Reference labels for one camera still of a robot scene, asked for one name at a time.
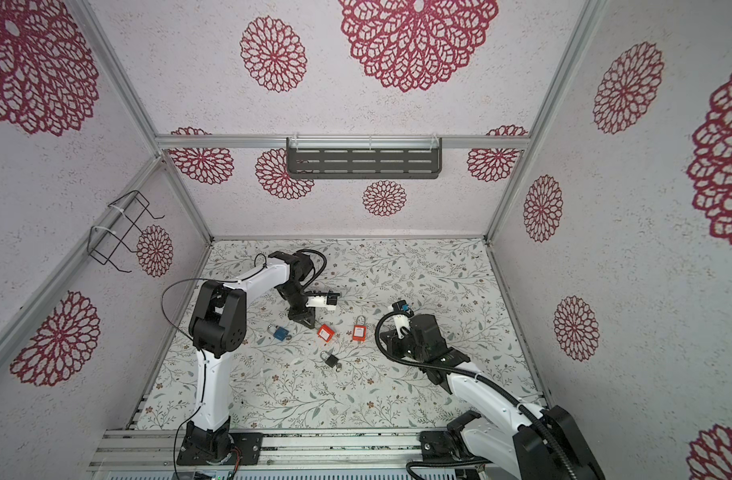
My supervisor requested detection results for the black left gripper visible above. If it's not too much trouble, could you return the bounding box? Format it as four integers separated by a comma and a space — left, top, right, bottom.
280, 281, 315, 328

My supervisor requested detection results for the red padlock with warning label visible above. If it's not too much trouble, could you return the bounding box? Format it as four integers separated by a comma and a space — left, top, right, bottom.
317, 324, 335, 343

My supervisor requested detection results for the red padlock with property label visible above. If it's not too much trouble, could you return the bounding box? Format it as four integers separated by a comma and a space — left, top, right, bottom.
351, 315, 368, 342

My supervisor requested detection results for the black padlock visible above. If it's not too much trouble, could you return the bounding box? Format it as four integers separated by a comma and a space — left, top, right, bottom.
320, 351, 342, 372

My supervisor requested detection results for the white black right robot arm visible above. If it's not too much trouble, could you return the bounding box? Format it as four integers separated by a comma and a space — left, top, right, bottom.
374, 303, 605, 479

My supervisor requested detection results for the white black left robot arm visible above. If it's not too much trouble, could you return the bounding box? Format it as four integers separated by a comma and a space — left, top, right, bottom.
174, 248, 339, 467

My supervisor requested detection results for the blue padlock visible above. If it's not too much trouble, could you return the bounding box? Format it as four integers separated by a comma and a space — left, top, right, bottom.
267, 325, 293, 342

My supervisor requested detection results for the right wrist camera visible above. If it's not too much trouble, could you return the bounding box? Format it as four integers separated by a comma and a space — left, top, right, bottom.
392, 300, 414, 335

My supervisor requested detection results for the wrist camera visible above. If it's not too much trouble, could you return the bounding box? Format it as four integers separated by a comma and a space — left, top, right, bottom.
392, 300, 414, 335
306, 291, 341, 311

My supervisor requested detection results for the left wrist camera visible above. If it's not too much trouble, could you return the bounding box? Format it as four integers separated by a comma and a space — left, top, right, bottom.
306, 291, 341, 311

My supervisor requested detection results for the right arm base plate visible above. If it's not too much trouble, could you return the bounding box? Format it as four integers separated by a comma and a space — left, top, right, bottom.
418, 430, 489, 463

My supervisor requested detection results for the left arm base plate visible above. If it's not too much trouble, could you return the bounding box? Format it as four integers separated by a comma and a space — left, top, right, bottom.
175, 433, 264, 467

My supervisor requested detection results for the grey metal wall shelf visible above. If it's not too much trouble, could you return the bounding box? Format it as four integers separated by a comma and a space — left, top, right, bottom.
286, 137, 443, 180

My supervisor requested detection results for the black wire wall basket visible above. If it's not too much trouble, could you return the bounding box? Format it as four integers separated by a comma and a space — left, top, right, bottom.
86, 189, 164, 274

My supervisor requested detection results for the aluminium front rail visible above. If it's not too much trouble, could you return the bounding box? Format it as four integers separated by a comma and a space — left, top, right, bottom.
86, 427, 446, 473

